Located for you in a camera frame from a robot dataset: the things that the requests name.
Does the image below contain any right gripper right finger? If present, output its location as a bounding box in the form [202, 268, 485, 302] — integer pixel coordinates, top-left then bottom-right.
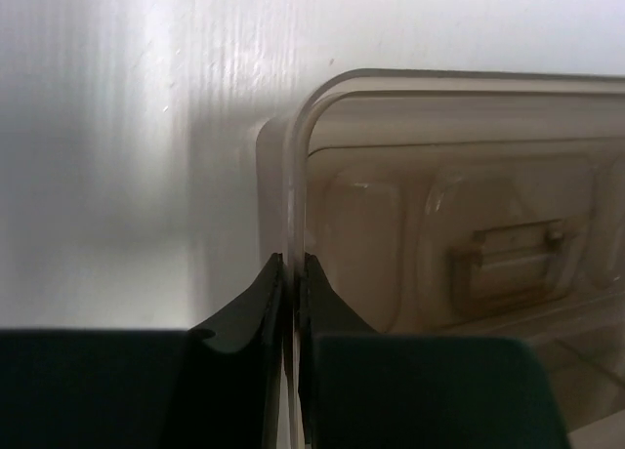
[299, 256, 569, 448]

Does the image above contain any beige cantilever toolbox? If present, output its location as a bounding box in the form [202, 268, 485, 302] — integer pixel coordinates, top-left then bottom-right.
[256, 69, 624, 448]

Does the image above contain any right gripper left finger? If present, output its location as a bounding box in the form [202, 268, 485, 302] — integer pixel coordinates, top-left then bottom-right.
[1, 254, 283, 448]

